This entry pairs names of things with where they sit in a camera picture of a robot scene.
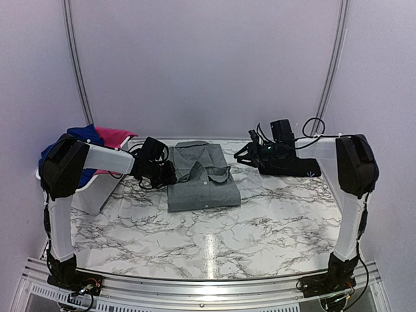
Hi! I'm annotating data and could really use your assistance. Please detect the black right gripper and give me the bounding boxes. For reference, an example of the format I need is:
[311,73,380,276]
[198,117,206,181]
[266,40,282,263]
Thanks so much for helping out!
[233,139,281,168]

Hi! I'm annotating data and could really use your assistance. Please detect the black t-shirt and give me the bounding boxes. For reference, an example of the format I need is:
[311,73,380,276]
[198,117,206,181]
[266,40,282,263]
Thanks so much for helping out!
[258,158,322,177]

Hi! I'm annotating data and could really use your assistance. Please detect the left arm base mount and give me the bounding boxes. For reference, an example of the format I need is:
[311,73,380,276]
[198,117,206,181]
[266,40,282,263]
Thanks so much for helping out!
[47,270,103,296]

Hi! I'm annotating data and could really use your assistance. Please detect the pink garment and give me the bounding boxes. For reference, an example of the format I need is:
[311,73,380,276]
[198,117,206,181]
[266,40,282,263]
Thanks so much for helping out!
[94,125,139,178]

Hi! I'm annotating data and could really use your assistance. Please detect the right aluminium corner post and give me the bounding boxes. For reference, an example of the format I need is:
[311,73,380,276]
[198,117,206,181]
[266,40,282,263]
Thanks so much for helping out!
[315,0,350,119]

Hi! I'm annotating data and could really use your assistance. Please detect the white plastic laundry basket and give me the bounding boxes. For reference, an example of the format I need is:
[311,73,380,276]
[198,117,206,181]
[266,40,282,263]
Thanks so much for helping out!
[34,136,131,216]

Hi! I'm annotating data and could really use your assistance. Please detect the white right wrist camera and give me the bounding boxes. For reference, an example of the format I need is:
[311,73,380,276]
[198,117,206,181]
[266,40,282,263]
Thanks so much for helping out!
[248,123,268,145]

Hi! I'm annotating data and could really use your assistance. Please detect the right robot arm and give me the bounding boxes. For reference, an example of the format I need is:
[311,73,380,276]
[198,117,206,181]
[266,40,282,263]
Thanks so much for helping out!
[234,119,380,291]

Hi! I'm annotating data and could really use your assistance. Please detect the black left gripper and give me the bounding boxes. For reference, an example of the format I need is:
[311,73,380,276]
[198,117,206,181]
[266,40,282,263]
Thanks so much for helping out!
[146,159,176,189]

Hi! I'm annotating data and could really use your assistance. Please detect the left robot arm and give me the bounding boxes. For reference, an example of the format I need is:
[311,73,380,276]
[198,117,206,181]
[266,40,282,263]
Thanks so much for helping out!
[38,136,177,289]

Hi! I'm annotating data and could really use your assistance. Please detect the aluminium corner post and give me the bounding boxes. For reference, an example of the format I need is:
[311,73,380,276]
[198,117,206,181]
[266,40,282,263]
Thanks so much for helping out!
[315,0,350,119]
[62,0,94,125]

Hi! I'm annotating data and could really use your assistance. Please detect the grey garment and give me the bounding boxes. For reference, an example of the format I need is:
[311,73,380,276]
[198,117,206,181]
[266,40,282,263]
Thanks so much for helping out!
[167,140,241,213]

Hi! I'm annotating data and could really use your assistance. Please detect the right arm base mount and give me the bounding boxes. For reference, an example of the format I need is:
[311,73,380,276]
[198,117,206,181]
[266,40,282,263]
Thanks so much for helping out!
[296,273,356,298]

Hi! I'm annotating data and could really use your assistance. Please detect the left aluminium corner post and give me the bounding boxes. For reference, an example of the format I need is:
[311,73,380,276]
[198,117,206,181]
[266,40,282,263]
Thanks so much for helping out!
[62,0,94,125]

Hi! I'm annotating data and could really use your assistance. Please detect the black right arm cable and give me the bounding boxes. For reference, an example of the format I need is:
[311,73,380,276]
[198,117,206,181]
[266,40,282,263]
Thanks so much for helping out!
[294,117,328,150]

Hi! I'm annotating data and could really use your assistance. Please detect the aluminium front frame rail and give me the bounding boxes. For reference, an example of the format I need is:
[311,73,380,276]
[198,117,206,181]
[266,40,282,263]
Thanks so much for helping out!
[11,258,392,311]

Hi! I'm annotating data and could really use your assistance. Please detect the blue garment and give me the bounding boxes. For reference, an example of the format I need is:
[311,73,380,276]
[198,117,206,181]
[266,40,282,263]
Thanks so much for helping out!
[38,123,104,189]

